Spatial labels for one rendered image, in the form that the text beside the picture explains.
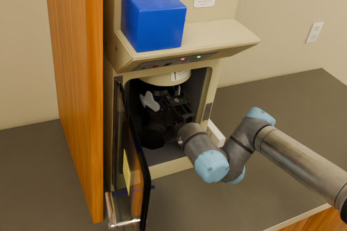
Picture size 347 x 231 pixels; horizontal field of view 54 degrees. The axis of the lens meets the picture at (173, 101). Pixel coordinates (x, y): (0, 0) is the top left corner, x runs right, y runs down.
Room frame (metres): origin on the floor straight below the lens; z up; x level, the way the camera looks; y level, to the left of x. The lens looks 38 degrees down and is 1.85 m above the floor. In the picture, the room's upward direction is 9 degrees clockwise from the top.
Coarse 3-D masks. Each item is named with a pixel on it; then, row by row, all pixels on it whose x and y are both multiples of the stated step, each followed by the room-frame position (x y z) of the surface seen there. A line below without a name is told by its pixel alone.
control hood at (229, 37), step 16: (192, 32) 0.71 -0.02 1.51; (208, 32) 0.72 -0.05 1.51; (224, 32) 0.73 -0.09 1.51; (240, 32) 0.75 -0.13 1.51; (128, 48) 0.59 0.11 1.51; (176, 48) 0.62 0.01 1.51; (192, 48) 0.64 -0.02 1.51; (208, 48) 0.66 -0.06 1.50; (224, 48) 0.68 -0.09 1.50; (240, 48) 0.73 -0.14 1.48; (128, 64) 0.59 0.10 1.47
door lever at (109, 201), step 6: (108, 192) 0.47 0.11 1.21; (108, 198) 0.45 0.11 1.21; (108, 204) 0.44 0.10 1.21; (108, 210) 0.42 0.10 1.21; (114, 210) 0.42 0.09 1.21; (108, 216) 0.41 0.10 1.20; (114, 216) 0.41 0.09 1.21; (132, 216) 0.41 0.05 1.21; (114, 222) 0.40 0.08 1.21; (120, 222) 0.40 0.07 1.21; (126, 222) 0.40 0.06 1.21; (132, 222) 0.40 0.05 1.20; (108, 228) 0.39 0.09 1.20; (114, 228) 0.39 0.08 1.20
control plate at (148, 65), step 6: (204, 54) 0.68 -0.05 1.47; (210, 54) 0.70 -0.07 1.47; (156, 60) 0.62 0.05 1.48; (162, 60) 0.63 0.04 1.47; (168, 60) 0.64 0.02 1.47; (174, 60) 0.66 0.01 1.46; (180, 60) 0.68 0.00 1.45; (186, 60) 0.70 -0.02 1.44; (192, 60) 0.71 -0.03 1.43; (198, 60) 0.73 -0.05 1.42; (138, 66) 0.62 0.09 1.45; (144, 66) 0.63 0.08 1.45; (150, 66) 0.65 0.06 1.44; (162, 66) 0.69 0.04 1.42
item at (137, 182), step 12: (120, 84) 0.63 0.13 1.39; (120, 96) 0.60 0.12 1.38; (120, 108) 0.59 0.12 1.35; (120, 120) 0.58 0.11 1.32; (120, 132) 0.58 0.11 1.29; (132, 132) 0.48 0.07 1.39; (120, 144) 0.57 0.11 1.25; (132, 144) 0.46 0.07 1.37; (120, 156) 0.57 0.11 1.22; (132, 156) 0.46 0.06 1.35; (120, 168) 0.56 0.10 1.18; (132, 168) 0.45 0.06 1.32; (144, 168) 0.40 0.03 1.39; (120, 180) 0.55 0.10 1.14; (132, 180) 0.44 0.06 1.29; (144, 180) 0.37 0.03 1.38; (120, 192) 0.55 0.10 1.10; (132, 192) 0.44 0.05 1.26; (144, 192) 0.37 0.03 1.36; (120, 204) 0.54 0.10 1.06; (132, 204) 0.43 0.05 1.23; (144, 204) 0.37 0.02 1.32; (120, 216) 0.53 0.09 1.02; (144, 216) 0.37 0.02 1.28; (132, 228) 0.41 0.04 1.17
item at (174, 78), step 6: (174, 72) 0.78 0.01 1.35; (180, 72) 0.79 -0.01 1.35; (186, 72) 0.81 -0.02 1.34; (144, 78) 0.76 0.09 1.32; (150, 78) 0.76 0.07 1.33; (156, 78) 0.76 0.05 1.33; (162, 78) 0.76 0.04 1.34; (168, 78) 0.77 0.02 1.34; (174, 78) 0.77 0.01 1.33; (180, 78) 0.78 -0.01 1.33; (186, 78) 0.80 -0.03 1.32; (156, 84) 0.75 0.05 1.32; (162, 84) 0.76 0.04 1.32; (168, 84) 0.76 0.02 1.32; (174, 84) 0.77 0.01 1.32
